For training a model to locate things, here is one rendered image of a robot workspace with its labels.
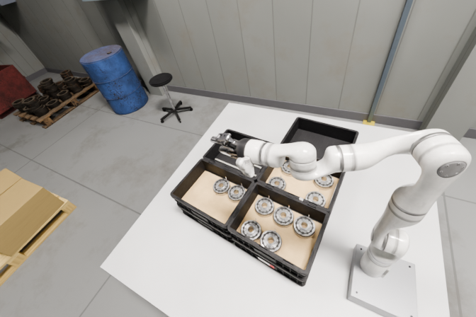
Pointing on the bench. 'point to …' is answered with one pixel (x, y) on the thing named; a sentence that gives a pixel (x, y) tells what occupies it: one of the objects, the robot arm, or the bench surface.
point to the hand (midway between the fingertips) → (218, 143)
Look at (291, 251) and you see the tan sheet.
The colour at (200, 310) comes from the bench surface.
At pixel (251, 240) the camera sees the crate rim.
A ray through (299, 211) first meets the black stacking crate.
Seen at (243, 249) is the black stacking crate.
